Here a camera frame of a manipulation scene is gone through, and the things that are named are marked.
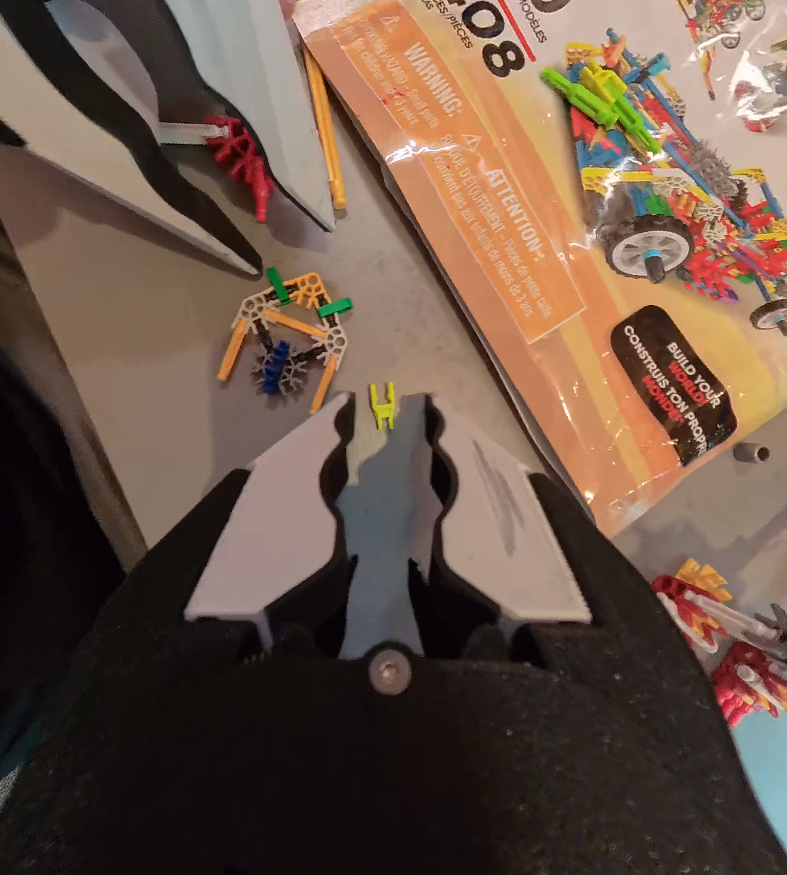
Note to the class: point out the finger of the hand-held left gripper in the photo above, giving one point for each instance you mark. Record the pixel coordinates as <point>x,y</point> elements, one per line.
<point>256,68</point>
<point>24,89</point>

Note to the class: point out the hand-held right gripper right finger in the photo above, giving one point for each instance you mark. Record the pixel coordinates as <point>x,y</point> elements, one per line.
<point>509,547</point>

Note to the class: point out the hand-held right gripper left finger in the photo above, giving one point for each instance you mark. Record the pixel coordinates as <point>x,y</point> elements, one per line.
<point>263,547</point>

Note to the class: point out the short yellow rod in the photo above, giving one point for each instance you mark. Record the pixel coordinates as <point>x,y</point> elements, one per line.
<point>233,352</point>
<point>325,383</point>

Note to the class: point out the yellow clip connector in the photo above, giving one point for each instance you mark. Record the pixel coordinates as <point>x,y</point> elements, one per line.
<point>382,407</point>

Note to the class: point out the small multicolour toy assembly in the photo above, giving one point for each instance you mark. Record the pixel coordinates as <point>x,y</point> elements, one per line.
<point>291,321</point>

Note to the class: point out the red fan connector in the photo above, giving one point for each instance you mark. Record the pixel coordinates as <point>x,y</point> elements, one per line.
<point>243,157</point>

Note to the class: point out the long yellow rod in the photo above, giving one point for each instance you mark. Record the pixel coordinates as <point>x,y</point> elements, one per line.
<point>328,137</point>

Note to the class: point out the white toy rod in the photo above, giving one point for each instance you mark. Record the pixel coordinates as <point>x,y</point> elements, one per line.
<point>181,133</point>

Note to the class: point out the person's black top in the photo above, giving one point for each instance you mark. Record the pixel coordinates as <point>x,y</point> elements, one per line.
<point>17,547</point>

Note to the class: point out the small grey spacer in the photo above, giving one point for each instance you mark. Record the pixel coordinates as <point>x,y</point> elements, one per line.
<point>749,452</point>

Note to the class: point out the red yellow connector toy assembly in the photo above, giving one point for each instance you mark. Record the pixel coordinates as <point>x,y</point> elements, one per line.
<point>742,677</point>

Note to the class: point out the construction toy set plastic bag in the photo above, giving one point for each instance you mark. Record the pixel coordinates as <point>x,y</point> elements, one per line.
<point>502,171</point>

